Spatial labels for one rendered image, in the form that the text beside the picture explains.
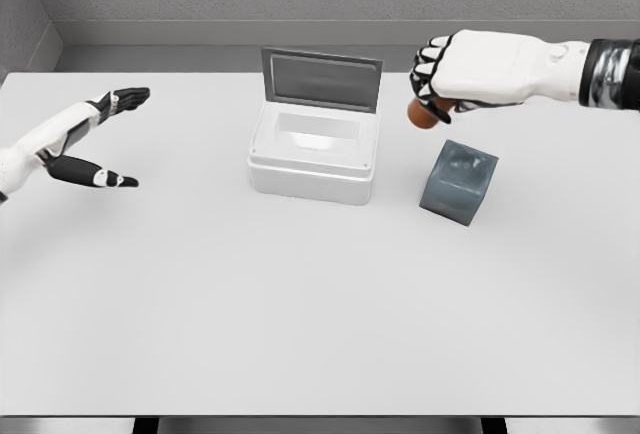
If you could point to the grey box lid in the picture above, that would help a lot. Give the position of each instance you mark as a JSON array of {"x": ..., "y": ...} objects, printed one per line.
[{"x": 322, "y": 79}]

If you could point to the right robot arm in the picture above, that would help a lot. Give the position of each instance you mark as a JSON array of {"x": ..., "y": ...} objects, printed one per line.
[{"x": 595, "y": 71}]

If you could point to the grey translucent cube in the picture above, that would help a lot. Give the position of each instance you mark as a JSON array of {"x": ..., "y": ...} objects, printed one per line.
[{"x": 457, "y": 181}]

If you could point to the white open box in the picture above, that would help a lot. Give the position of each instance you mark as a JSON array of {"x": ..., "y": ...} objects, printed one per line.
[{"x": 310, "y": 154}]

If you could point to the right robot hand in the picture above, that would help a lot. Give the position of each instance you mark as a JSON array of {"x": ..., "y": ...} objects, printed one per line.
[{"x": 480, "y": 69}]

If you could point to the brown round object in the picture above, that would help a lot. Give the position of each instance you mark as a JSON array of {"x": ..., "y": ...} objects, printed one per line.
[{"x": 421, "y": 115}]

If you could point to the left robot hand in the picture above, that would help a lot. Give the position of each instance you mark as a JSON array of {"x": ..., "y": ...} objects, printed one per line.
[{"x": 75, "y": 129}]

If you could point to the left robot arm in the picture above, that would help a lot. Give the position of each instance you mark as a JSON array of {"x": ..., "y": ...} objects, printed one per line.
[{"x": 6, "y": 174}]

